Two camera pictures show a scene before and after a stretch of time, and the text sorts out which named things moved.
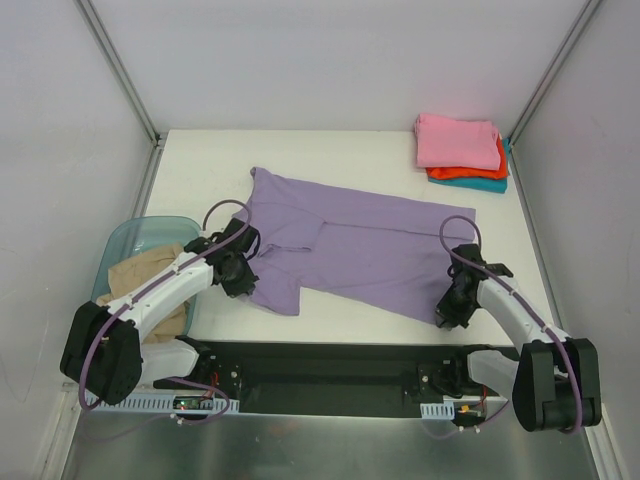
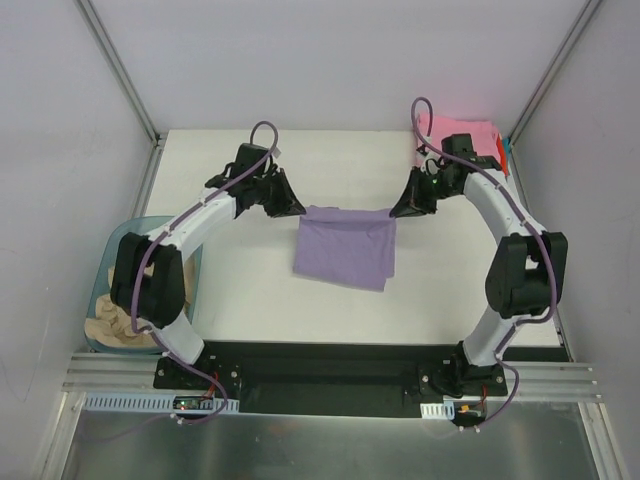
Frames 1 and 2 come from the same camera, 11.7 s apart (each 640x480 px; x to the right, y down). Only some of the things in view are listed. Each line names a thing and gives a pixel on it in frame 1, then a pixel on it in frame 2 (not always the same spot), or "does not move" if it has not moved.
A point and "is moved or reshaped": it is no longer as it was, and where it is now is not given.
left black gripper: [245, 282] -> [275, 190]
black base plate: [334, 378] does not move
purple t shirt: [392, 254] is moved or reshaped
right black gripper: [451, 314] -> [416, 190]
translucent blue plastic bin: [142, 232] does not move
